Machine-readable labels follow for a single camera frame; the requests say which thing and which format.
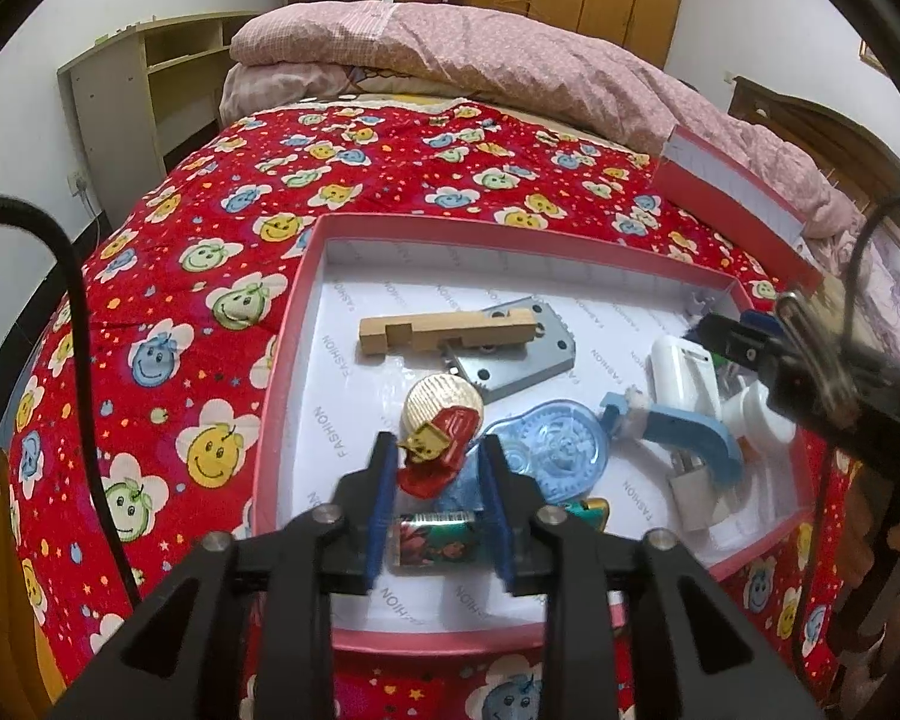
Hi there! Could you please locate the silver metal carabiner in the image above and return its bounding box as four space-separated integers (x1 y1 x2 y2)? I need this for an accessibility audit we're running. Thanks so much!
776 277 882 410

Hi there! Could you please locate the cartoon printed small box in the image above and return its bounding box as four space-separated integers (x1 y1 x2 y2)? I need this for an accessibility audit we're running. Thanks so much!
391 510 479 575

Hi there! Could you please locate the red cardboard box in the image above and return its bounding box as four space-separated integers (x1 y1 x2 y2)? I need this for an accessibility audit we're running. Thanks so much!
251 214 826 653

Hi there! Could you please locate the white bottle orange label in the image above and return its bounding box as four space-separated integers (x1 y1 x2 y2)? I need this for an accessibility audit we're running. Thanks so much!
720 379 796 451

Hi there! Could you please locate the white charger plug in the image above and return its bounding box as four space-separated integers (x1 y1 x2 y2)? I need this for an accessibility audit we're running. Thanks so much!
667 450 736 533

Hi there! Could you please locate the blue correction tape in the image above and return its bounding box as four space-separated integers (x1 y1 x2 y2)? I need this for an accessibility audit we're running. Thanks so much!
484 399 608 505

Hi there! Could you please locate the red gold figure keychain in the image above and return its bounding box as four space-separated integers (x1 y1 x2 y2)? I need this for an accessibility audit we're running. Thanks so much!
396 405 485 497

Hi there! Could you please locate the white earbuds case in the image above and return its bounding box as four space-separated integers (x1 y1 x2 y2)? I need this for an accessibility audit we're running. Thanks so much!
649 336 721 421

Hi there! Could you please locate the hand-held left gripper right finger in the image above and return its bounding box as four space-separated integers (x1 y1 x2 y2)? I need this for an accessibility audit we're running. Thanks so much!
480 435 826 720

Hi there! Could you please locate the red smiley printed blanket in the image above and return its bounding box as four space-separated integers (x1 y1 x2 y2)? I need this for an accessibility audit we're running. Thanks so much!
7 101 856 720

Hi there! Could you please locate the pale wooden shelf unit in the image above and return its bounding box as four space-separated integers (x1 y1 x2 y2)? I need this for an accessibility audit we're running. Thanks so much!
58 11 263 181

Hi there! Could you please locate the red cardboard box lid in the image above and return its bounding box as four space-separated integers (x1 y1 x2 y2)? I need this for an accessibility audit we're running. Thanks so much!
656 124 826 293

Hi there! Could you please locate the cream ribbed round cap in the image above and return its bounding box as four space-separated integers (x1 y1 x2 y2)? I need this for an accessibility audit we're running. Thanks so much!
403 375 487 436

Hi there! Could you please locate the blue curved plastic handle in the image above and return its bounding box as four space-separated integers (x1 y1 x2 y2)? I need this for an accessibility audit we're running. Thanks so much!
598 388 743 492

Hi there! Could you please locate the brown wooden furniture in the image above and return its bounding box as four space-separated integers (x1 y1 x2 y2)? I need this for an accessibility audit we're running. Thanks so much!
0 420 68 720

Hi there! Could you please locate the grey metal plate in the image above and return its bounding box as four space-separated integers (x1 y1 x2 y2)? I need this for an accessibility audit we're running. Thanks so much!
441 298 578 402

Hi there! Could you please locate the dark wooden headboard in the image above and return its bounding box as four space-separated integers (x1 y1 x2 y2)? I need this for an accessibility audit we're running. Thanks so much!
727 75 900 188

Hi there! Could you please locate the notched wooden block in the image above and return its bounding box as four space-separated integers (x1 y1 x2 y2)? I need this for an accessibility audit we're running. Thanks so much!
358 309 535 357

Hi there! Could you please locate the pink quilt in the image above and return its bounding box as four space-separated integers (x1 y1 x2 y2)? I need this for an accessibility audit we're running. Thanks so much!
220 1 900 361

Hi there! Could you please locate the small blue figure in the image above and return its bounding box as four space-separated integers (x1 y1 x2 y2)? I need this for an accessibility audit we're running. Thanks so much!
435 461 488 515

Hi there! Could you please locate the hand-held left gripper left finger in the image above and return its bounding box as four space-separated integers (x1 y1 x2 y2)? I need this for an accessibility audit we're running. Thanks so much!
49 431 398 720

